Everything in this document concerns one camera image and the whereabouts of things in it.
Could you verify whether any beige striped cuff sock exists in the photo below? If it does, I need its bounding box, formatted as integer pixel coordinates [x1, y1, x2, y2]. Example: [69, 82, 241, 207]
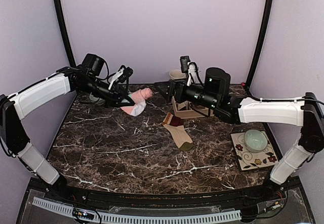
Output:
[161, 113, 193, 151]

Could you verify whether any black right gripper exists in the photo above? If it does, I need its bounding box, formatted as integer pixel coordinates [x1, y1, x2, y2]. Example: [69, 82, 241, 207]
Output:
[154, 78, 219, 110]

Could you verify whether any wooden compartment organizer box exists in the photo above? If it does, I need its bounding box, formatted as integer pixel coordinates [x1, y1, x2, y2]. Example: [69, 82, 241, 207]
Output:
[172, 97, 213, 119]

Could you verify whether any black front table rail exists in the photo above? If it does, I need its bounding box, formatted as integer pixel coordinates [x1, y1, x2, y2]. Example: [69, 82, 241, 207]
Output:
[25, 175, 302, 211]

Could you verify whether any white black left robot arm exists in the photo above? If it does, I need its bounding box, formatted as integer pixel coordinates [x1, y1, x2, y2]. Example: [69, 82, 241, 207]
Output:
[1, 54, 134, 202]

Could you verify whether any black frame post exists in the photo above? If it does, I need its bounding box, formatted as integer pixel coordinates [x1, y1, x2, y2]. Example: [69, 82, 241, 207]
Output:
[53, 0, 76, 67]
[245, 0, 273, 91]

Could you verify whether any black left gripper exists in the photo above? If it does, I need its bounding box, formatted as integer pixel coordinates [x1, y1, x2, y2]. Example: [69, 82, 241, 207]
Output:
[78, 76, 135, 108]

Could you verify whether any floral pattern coaster tile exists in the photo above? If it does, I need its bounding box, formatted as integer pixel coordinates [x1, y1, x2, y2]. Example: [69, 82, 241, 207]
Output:
[231, 129, 278, 171]

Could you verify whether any light blue ceramic bowl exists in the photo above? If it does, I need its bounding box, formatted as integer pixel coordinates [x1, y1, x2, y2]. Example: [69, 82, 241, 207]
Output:
[89, 94, 105, 105]

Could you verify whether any coral pattern ceramic mug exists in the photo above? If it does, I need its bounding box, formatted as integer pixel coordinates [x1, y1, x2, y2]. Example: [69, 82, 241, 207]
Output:
[169, 69, 186, 80]

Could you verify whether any white slotted cable duct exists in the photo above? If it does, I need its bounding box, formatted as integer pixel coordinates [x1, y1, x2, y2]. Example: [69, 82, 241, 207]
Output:
[32, 197, 242, 223]

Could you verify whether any black left frame post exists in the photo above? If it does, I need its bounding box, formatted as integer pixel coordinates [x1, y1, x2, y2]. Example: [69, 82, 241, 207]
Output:
[53, 0, 76, 67]

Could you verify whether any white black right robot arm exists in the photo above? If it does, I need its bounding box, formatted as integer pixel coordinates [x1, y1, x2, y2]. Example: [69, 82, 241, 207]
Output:
[154, 56, 323, 201]

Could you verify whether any black right frame post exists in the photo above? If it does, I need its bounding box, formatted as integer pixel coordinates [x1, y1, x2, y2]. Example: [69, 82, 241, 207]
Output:
[245, 0, 273, 91]

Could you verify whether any pale green candle dish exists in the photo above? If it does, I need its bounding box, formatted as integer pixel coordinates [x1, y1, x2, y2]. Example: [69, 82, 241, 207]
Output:
[244, 129, 268, 153]

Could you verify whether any pink patterned long sock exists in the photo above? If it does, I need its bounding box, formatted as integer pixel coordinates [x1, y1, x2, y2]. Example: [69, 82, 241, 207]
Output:
[121, 87, 153, 117]

